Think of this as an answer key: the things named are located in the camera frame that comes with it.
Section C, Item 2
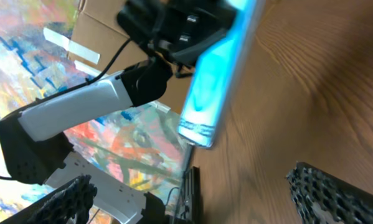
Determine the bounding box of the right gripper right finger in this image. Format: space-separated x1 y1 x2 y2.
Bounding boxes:
286 162 373 224

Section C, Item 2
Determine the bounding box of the Galaxy S25 smartphone cyan screen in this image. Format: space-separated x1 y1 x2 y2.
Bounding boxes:
177 0 265 148

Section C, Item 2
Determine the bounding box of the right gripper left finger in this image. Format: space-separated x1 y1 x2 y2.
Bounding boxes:
0 175 98 224

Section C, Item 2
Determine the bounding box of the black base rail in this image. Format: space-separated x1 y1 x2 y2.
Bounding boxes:
169 167 202 224

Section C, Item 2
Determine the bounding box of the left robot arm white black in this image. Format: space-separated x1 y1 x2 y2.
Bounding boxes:
0 1 237 224

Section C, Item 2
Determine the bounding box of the brown cardboard box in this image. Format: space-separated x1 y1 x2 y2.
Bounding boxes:
68 0 191 114

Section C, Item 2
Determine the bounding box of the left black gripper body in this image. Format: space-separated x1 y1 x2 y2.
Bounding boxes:
116 0 236 67

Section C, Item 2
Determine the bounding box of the colourful painted floor mat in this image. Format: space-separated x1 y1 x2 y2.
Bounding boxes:
0 1 190 222

